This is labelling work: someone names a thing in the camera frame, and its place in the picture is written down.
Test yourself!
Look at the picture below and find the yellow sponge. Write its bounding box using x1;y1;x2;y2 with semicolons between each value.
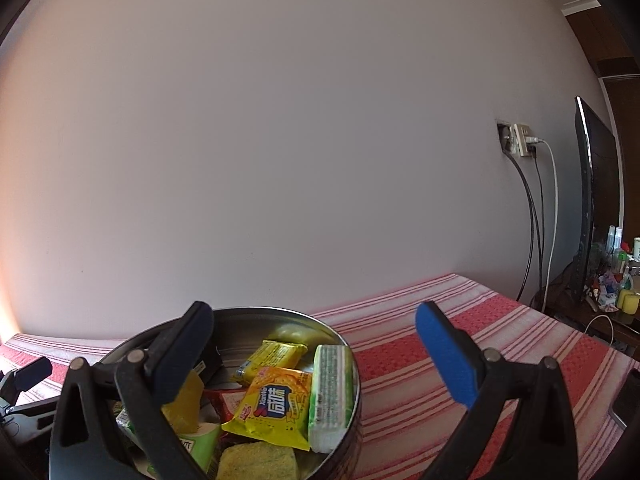
216;442;299;480

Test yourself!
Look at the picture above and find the red striped tablecloth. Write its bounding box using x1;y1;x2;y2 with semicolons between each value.
0;272;640;480

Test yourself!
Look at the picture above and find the dark wooden desk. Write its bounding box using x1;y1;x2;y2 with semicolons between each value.
546;276;639;361

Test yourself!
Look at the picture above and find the red snack packet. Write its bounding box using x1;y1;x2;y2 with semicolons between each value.
203;388;246;422

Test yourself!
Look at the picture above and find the yellow cup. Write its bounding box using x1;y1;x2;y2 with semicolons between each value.
617;289;640;316

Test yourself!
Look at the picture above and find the round metal tin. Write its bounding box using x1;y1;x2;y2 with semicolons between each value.
98;305;364;480

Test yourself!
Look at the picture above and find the yellow snack packet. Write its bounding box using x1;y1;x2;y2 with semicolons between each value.
221;366;312;452

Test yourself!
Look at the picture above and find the black flat monitor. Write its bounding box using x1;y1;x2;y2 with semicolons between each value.
570;96;622;302

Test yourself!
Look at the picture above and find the black power cable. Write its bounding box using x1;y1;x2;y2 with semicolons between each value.
502;152;539;304

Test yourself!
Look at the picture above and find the white power cable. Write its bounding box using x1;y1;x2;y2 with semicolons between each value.
537;136;560;313

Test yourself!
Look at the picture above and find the white wall socket adapter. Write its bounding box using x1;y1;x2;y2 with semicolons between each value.
497;122;541;157

